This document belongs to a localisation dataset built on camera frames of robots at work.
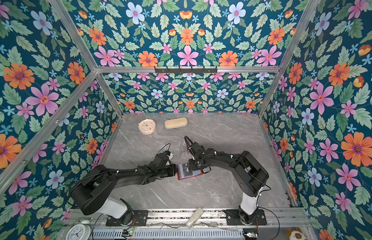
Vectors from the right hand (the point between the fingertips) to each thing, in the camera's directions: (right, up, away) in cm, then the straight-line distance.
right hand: (193, 166), depth 92 cm
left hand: (-7, 0, -4) cm, 8 cm away
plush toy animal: (+48, -24, -24) cm, 59 cm away
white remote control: (+1, -19, -21) cm, 28 cm away
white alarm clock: (-50, -23, -25) cm, 61 cm away
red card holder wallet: (-7, -4, -5) cm, 10 cm away
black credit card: (-3, -2, -3) cm, 5 cm away
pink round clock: (-34, +25, +16) cm, 46 cm away
